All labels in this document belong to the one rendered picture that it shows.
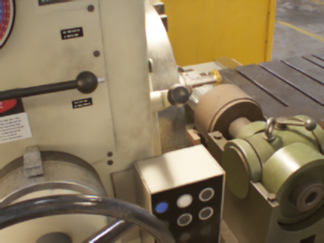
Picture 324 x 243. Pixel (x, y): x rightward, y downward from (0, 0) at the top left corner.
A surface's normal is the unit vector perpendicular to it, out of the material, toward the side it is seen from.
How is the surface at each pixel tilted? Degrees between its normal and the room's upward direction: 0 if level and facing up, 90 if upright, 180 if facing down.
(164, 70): 54
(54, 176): 14
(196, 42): 90
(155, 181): 0
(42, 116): 90
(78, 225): 86
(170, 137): 88
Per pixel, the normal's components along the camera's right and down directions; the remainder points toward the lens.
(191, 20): 0.33, 0.46
